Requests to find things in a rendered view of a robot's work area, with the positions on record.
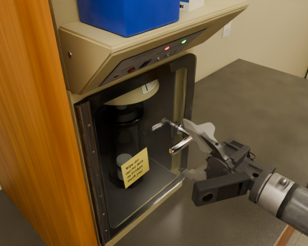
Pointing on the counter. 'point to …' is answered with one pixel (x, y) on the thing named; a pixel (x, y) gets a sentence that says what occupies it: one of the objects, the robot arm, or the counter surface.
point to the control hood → (134, 42)
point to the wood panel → (35, 125)
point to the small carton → (190, 5)
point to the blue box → (128, 14)
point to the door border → (94, 169)
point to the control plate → (121, 70)
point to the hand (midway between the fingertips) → (178, 147)
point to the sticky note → (135, 167)
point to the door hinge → (87, 166)
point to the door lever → (181, 141)
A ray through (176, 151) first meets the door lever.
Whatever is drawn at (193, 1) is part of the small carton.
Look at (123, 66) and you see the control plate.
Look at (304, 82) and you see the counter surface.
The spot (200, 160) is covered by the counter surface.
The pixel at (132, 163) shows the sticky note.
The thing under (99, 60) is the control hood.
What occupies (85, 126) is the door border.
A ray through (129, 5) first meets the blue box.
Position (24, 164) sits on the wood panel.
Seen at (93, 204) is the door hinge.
